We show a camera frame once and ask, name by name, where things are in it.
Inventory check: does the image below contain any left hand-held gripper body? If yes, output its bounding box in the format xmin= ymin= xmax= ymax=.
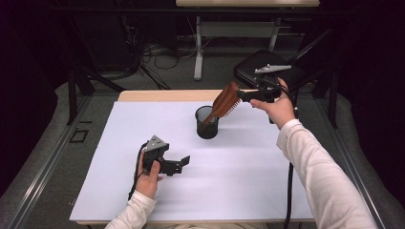
xmin=141 ymin=135 xmax=184 ymax=177

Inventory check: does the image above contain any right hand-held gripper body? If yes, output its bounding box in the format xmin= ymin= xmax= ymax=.
xmin=252 ymin=63 xmax=292 ymax=103

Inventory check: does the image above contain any brown wooden hairbrush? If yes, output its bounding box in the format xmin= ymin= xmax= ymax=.
xmin=200 ymin=80 xmax=242 ymax=132

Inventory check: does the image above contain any black mesh pen cup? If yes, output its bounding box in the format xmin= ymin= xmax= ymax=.
xmin=194 ymin=105 xmax=221 ymax=140

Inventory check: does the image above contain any person's right hand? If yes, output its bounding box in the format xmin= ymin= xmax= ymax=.
xmin=249 ymin=78 xmax=297 ymax=131

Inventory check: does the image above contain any person's left hand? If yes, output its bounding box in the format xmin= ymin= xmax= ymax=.
xmin=135 ymin=152 xmax=164 ymax=199

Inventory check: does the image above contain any black folding chair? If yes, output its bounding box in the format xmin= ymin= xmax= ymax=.
xmin=233 ymin=28 xmax=335 ymax=96

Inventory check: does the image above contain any white table cover sheet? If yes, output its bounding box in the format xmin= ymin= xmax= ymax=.
xmin=69 ymin=100 xmax=314 ymax=222

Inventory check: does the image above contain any light wooden table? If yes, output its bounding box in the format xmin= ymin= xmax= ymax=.
xmin=75 ymin=89 xmax=319 ymax=226

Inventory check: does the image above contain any white-legged background desk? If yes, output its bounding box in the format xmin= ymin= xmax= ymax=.
xmin=175 ymin=0 xmax=321 ymax=81

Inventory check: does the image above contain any black metal stand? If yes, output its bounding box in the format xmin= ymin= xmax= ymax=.
xmin=65 ymin=63 xmax=128 ymax=126
xmin=311 ymin=68 xmax=339 ymax=130

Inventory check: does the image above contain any black metal crossbar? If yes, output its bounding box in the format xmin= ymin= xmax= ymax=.
xmin=47 ymin=7 xmax=354 ymax=16

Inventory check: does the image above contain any left hand-held gripper cable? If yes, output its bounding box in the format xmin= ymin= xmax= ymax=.
xmin=127 ymin=141 xmax=151 ymax=201

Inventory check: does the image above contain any hand-held gripper cable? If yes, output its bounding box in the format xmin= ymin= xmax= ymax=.
xmin=280 ymin=85 xmax=300 ymax=229
xmin=127 ymin=141 xmax=151 ymax=201

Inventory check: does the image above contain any bundle of floor cables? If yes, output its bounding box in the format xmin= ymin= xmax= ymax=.
xmin=118 ymin=15 xmax=213 ymax=91

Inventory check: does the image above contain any right hand-held gripper cable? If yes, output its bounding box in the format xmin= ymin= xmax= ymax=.
xmin=280 ymin=85 xmax=300 ymax=229

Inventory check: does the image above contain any aluminium floor rail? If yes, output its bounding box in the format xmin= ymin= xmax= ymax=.
xmin=313 ymin=94 xmax=388 ymax=229
xmin=4 ymin=94 xmax=94 ymax=229

